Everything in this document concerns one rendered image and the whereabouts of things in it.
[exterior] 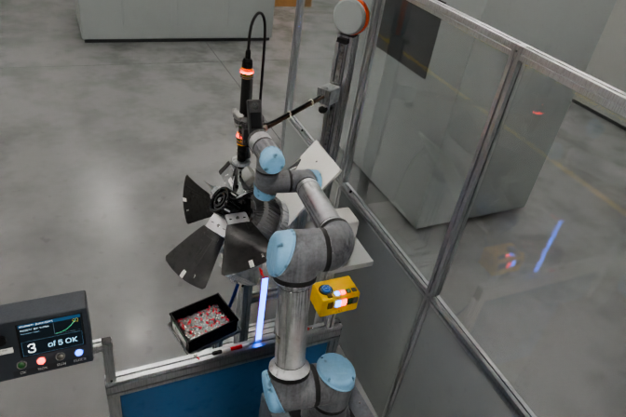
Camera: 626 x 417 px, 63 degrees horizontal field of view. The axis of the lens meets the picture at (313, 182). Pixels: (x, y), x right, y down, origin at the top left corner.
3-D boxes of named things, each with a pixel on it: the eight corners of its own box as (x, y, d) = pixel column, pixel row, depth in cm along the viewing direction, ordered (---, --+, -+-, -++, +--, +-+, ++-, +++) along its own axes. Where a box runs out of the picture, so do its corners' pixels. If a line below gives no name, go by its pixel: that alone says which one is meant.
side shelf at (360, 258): (340, 221, 272) (341, 216, 270) (372, 265, 245) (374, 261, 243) (299, 227, 262) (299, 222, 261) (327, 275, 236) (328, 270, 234)
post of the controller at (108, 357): (115, 373, 176) (110, 336, 165) (115, 381, 174) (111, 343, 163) (106, 376, 175) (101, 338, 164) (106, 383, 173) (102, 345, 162)
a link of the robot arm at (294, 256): (319, 416, 143) (333, 236, 127) (266, 425, 138) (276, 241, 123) (306, 388, 154) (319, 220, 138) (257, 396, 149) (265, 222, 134)
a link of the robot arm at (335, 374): (355, 410, 149) (364, 380, 142) (311, 417, 145) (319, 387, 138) (342, 375, 159) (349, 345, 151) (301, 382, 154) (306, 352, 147)
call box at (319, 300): (345, 293, 208) (348, 275, 202) (356, 311, 200) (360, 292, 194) (308, 302, 201) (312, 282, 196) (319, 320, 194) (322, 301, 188)
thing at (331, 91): (326, 97, 239) (329, 79, 235) (339, 101, 237) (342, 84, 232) (315, 102, 231) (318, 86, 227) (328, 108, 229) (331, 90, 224)
